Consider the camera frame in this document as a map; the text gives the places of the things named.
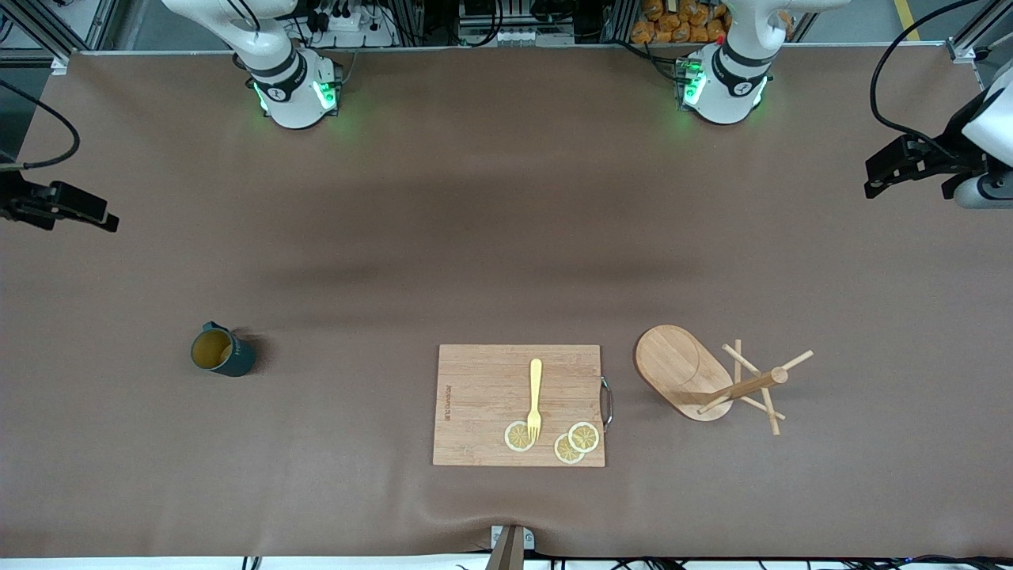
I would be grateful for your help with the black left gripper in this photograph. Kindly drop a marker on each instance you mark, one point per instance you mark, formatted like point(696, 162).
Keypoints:
point(952, 147)

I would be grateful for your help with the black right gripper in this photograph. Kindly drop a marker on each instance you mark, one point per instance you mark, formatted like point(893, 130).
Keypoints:
point(11, 199)

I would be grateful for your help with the dark green ribbed cup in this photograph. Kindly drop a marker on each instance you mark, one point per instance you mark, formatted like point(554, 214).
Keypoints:
point(237, 364)

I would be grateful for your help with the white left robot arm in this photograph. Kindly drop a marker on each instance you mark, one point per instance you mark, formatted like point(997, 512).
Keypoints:
point(728, 87)

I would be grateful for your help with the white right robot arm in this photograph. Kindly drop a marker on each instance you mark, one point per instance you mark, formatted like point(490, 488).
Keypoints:
point(293, 95)

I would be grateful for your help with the wooden mug tree rack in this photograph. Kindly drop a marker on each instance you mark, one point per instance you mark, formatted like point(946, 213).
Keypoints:
point(673, 364)

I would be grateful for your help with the orange packaged goods pile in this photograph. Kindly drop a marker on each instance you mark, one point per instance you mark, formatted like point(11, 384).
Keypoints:
point(673, 24)

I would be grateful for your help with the brown table mat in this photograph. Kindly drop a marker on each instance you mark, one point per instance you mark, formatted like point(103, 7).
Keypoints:
point(396, 237)

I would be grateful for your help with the white power strip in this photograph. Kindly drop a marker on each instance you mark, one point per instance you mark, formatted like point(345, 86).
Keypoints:
point(352, 32)

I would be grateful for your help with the lemon slice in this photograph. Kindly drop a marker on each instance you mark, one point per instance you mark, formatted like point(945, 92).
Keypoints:
point(584, 437)
point(563, 453)
point(514, 437)

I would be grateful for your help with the long white socket strip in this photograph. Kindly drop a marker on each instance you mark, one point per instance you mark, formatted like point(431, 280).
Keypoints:
point(514, 36)

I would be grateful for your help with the yellow plastic fork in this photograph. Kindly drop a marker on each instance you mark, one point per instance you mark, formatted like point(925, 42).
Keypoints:
point(536, 380)

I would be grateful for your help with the wooden cutting board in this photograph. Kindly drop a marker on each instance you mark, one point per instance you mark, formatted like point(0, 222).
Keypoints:
point(475, 396)

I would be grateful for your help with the aluminium frame post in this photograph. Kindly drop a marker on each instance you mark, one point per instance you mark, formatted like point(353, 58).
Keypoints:
point(43, 32)
point(969, 39)

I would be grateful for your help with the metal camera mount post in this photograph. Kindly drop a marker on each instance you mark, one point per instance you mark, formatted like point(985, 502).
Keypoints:
point(508, 554)

